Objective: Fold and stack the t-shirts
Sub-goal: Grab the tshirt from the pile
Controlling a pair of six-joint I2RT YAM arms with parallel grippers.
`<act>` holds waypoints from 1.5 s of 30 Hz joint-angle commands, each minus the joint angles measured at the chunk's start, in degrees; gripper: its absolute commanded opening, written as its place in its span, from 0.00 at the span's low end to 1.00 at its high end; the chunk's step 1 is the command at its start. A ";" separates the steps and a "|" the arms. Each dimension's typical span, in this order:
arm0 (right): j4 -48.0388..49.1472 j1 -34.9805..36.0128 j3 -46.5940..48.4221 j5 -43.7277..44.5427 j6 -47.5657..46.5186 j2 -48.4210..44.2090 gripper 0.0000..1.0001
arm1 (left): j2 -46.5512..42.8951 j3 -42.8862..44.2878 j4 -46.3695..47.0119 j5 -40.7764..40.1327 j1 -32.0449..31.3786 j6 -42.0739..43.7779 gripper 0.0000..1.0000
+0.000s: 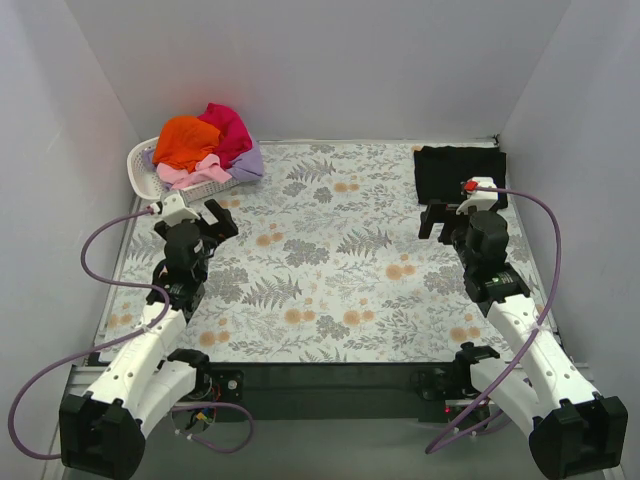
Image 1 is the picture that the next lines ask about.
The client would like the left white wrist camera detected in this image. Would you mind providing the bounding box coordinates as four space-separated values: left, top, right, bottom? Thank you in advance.
148 190 200 227

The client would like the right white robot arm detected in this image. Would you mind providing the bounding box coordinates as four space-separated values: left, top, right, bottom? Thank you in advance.
419 201 628 479

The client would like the magenta t shirt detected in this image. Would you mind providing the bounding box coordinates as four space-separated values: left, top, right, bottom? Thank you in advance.
198 103 253 170

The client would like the purple cable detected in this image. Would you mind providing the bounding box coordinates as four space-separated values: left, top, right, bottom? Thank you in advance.
8 206 255 460
425 183 563 455

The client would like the white plastic laundry basket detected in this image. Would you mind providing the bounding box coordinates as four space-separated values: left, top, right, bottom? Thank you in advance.
126 137 240 202

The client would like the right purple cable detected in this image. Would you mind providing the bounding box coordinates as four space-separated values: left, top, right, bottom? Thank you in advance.
425 183 563 455

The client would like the folded black t shirt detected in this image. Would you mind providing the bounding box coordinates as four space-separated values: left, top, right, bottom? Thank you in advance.
413 146 507 205

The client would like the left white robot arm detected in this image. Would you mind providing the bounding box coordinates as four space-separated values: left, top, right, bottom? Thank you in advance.
59 193 238 479

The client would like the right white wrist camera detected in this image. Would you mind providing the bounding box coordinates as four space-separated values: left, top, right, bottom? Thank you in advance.
456 177 499 215

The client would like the orange t shirt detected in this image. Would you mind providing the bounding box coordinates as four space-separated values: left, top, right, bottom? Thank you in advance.
152 115 221 173

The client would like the lavender t shirt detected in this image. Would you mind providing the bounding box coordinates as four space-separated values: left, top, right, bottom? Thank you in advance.
147 143 264 182

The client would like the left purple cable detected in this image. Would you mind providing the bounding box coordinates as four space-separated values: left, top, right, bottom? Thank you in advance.
8 206 255 460

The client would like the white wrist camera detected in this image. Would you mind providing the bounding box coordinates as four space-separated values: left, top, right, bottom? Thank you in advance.
148 190 200 227
456 177 499 215

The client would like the floral table mat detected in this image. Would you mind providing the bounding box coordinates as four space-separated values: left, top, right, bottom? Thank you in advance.
97 142 562 365

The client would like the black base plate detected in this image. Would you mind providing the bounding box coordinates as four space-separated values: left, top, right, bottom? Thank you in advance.
179 362 479 423

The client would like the pink t shirt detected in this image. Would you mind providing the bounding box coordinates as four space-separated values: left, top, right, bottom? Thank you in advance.
156 154 232 190

